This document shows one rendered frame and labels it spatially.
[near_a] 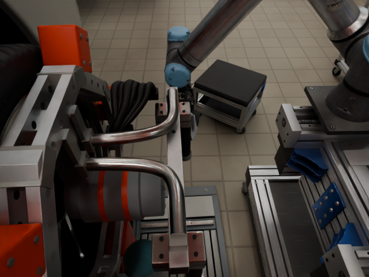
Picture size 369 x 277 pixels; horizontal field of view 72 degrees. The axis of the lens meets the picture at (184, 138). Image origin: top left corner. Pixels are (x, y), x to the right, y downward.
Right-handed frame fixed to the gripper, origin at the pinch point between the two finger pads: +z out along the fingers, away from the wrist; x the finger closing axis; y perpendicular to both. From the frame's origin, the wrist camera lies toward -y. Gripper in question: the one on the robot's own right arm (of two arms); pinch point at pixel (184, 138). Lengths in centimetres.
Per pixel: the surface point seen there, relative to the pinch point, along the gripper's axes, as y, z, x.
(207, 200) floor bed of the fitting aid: -75, -18, 14
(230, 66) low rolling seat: -49, -109, 39
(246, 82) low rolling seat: -49, -89, 47
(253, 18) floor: -83, -258, 100
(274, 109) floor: -83, -98, 78
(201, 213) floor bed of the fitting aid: -75, -11, 10
